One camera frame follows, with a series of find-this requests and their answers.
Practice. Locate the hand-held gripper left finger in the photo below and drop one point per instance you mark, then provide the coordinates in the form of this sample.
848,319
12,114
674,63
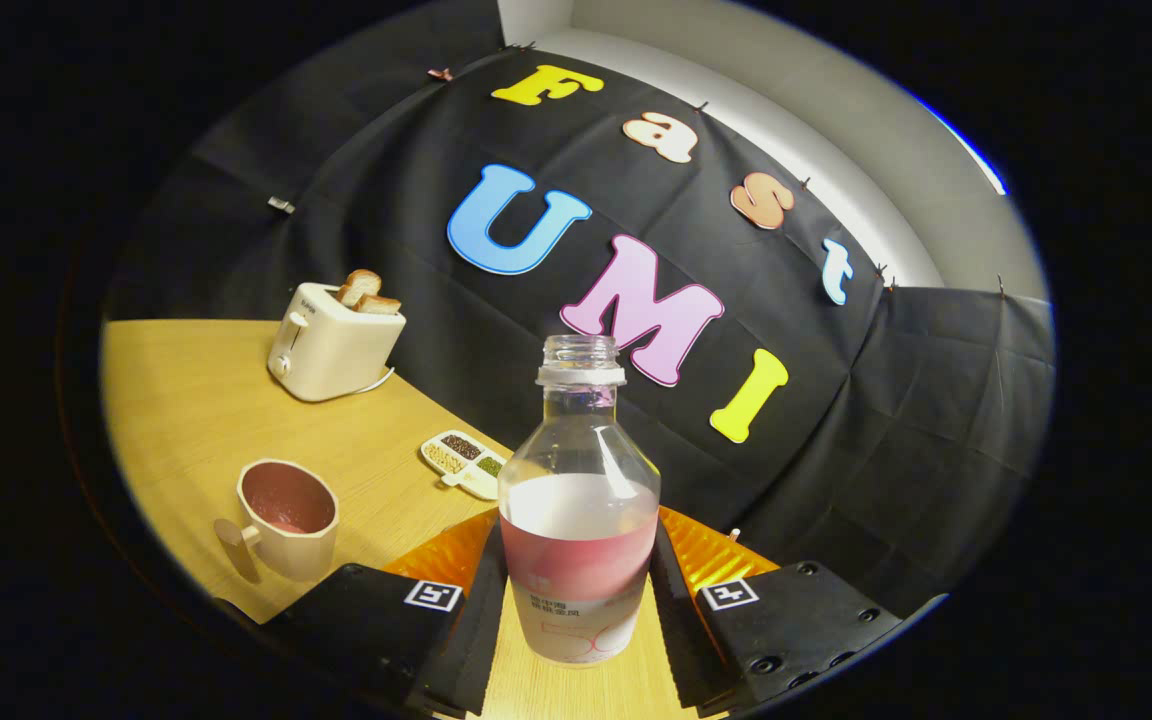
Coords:
476,630

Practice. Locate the white divided grain dish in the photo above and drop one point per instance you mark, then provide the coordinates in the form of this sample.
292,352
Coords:
461,465

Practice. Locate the silver clip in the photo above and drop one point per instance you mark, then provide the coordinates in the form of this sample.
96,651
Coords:
281,205

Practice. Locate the black backdrop cloth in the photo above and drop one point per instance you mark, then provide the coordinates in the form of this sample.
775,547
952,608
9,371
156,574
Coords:
836,450

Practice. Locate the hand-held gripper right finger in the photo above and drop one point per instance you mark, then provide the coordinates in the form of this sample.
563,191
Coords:
676,630

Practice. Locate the toast bread slice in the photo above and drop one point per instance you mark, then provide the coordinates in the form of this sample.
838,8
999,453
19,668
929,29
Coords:
359,285
379,304

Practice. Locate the clear juice bottle pink label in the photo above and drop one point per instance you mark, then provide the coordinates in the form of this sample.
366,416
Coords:
576,560

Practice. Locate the wooden table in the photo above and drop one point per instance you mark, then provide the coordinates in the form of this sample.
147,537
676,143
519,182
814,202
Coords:
196,400

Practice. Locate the cream toaster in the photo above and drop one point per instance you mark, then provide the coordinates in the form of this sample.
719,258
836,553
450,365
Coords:
331,350

